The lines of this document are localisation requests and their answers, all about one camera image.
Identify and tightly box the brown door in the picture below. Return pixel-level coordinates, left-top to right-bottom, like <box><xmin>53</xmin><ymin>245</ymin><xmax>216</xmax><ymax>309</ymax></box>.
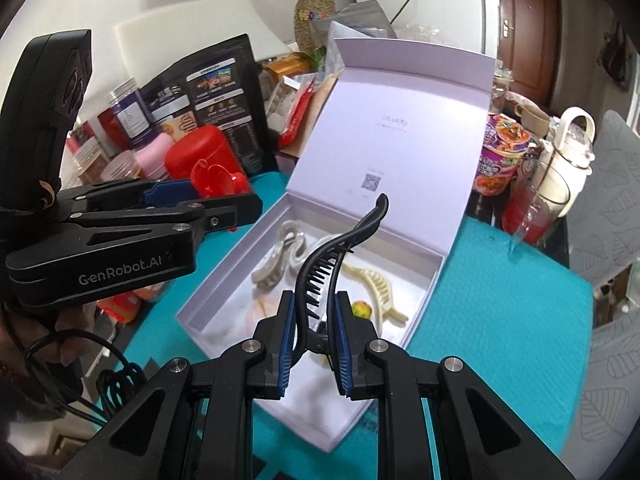
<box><xmin>495</xmin><ymin>0</ymin><xmax>561</xmax><ymax>106</ymax></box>

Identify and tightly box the person's left hand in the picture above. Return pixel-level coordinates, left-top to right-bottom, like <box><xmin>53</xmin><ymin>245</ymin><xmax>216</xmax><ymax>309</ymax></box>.
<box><xmin>30</xmin><ymin>304</ymin><xmax>99</xmax><ymax>367</ymax></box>

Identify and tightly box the white thermos kettle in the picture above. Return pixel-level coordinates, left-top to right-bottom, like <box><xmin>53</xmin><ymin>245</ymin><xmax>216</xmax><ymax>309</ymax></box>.
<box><xmin>537</xmin><ymin>106</ymin><xmax>597</xmax><ymax>218</ymax></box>

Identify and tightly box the black printed snack pouch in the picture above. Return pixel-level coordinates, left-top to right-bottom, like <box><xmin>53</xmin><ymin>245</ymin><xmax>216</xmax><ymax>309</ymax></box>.
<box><xmin>137</xmin><ymin>34</ymin><xmax>266</xmax><ymax>176</ymax></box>

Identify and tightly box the pink bottle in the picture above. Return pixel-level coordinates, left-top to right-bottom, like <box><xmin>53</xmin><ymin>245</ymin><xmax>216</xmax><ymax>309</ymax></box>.
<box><xmin>136</xmin><ymin>132</ymin><xmax>173</xmax><ymax>181</ymax></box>

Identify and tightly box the teal bubble mailer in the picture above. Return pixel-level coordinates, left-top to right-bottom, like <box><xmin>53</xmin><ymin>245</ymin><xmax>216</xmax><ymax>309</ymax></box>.
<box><xmin>117</xmin><ymin>170</ymin><xmax>596</xmax><ymax>480</ymax></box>

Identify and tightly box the cream hair claw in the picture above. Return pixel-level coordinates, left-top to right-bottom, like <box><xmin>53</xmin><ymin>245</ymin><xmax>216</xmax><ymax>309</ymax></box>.
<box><xmin>342</xmin><ymin>260</ymin><xmax>410</xmax><ymax>328</ymax></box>

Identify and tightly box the red plastic canister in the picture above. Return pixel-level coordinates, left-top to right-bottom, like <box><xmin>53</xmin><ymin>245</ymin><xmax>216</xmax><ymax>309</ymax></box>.
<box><xmin>165</xmin><ymin>125</ymin><xmax>236</xmax><ymax>181</ymax></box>

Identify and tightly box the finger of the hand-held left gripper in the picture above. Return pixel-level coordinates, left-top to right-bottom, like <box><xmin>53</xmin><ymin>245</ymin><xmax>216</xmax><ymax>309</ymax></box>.
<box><xmin>66</xmin><ymin>193</ymin><xmax>264</xmax><ymax>234</ymax></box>
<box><xmin>56</xmin><ymin>178</ymin><xmax>202</xmax><ymax>211</ymax></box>

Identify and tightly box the grey foil pouch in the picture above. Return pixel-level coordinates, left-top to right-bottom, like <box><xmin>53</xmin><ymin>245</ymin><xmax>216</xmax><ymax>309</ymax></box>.
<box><xmin>337</xmin><ymin>0</ymin><xmax>396</xmax><ymax>38</ymax></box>

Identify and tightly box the woven straw fan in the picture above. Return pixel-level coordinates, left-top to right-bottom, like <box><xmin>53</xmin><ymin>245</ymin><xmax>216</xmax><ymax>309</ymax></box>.
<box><xmin>292</xmin><ymin>0</ymin><xmax>337</xmax><ymax>48</ymax></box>

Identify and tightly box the beige mug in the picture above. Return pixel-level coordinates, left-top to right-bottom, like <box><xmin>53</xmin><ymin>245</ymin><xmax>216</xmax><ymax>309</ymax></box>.
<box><xmin>512</xmin><ymin>100</ymin><xmax>551</xmax><ymax>136</ymax></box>

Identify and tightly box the dark hanging handbag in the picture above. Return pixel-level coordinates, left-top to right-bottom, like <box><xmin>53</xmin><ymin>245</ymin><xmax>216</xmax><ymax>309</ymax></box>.
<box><xmin>602</xmin><ymin>20</ymin><xmax>633</xmax><ymax>93</ymax></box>

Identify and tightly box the patterned glass jar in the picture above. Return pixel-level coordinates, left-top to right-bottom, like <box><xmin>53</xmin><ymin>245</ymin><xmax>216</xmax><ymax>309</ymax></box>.
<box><xmin>492</xmin><ymin>67</ymin><xmax>511</xmax><ymax>113</ymax></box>

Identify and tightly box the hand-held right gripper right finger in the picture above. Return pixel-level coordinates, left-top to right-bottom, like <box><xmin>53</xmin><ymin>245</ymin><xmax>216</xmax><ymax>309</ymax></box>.
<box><xmin>335</xmin><ymin>289</ymin><xmax>577</xmax><ymax>480</ymax></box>

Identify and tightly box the grey marbled hair claw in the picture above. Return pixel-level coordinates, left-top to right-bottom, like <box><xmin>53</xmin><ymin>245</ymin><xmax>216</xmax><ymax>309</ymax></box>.
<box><xmin>251</xmin><ymin>220</ymin><xmax>346</xmax><ymax>292</ymax></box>

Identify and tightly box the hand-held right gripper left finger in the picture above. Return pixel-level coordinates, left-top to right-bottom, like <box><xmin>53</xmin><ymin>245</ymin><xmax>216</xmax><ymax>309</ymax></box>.
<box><xmin>60</xmin><ymin>289</ymin><xmax>301</xmax><ymax>480</ymax></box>

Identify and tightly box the black long hair clip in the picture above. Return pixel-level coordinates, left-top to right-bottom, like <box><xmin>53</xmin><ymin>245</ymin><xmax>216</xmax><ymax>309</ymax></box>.
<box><xmin>295</xmin><ymin>193</ymin><xmax>390</xmax><ymax>356</ymax></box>

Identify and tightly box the red plastic cup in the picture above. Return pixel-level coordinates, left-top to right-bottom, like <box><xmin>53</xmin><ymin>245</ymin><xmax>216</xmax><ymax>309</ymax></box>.
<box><xmin>191</xmin><ymin>159</ymin><xmax>252</xmax><ymax>201</ymax></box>

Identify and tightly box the grey leaf-pattern chair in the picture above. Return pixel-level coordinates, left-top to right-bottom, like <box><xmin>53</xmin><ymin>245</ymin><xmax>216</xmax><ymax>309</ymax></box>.
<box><xmin>565</xmin><ymin>110</ymin><xmax>640</xmax><ymax>286</ymax></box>
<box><xmin>582</xmin><ymin>317</ymin><xmax>640</xmax><ymax>480</ymax></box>

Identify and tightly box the white fridge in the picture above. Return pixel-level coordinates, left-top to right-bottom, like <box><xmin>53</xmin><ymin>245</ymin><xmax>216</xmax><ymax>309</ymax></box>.
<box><xmin>349</xmin><ymin>0</ymin><xmax>501</xmax><ymax>58</ymax></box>

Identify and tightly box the red white snack packet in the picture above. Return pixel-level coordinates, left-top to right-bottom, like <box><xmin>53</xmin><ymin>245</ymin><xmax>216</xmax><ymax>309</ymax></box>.
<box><xmin>265</xmin><ymin>72</ymin><xmax>321</xmax><ymax>148</ymax></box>

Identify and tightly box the glass with red drink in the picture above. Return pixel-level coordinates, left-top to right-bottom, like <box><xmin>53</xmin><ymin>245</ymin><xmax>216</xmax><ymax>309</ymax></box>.
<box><xmin>501</xmin><ymin>157</ymin><xmax>568</xmax><ymax>253</ymax></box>

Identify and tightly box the instant noodle cup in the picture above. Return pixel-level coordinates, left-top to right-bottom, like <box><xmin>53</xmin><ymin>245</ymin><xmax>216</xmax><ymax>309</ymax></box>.
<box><xmin>472</xmin><ymin>112</ymin><xmax>533</xmax><ymax>196</ymax></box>

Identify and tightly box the white hinged gift box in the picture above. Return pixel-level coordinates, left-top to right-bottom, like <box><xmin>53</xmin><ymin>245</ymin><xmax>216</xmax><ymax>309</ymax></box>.
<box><xmin>175</xmin><ymin>36</ymin><xmax>496</xmax><ymax>450</ymax></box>

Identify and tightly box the black coiled cable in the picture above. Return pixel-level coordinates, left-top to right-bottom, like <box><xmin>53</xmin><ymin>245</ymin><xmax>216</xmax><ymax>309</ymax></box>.
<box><xmin>25</xmin><ymin>332</ymin><xmax>146</xmax><ymax>426</ymax></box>

